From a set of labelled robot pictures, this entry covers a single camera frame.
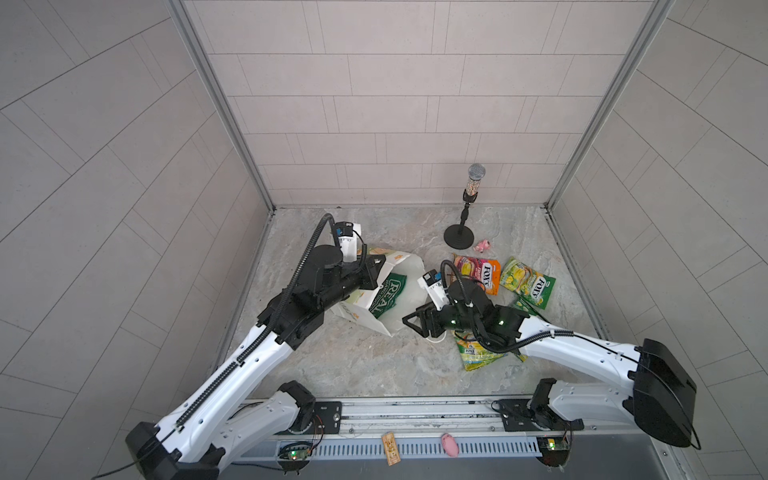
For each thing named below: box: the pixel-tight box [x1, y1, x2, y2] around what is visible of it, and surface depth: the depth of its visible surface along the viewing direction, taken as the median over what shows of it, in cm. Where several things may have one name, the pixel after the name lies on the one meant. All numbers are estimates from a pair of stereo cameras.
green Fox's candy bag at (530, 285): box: [500, 256, 557, 310], surface depth 95 cm
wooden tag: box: [382, 432, 401, 467], surface depth 68 cm
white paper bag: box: [330, 254, 428, 338], surface depth 80 cm
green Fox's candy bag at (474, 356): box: [454, 330, 528, 372], surface depth 80 cm
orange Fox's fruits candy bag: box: [453, 254, 501, 296], surface depth 98 cm
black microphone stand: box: [444, 189, 479, 250], surface depth 108 cm
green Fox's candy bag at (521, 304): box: [510, 295, 538, 316], surface depth 90 cm
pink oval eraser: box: [442, 433, 459, 458], surface depth 68 cm
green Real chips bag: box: [368, 272, 407, 319], surface depth 88 cm
